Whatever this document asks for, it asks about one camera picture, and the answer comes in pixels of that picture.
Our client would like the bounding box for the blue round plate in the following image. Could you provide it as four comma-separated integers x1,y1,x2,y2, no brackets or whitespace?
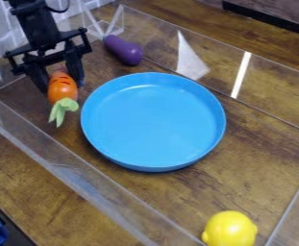
81,72,225,172

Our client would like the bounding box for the clear acrylic enclosure wall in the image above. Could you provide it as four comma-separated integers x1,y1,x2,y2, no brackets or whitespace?
0,0,299,246

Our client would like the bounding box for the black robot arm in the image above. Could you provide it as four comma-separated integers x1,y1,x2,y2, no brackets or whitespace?
4,0,92,92

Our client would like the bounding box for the yellow toy lemon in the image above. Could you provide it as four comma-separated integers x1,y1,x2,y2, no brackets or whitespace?
201,210,258,246

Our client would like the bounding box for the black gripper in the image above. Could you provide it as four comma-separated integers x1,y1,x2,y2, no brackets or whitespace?
4,28,92,93

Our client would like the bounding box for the orange toy carrot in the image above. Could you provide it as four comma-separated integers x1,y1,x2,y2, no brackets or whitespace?
48,70,78,127

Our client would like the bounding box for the purple toy eggplant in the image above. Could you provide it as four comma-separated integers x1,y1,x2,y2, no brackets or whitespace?
103,35,143,66

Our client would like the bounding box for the black bar top right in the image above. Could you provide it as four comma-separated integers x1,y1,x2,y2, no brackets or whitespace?
221,0,299,34

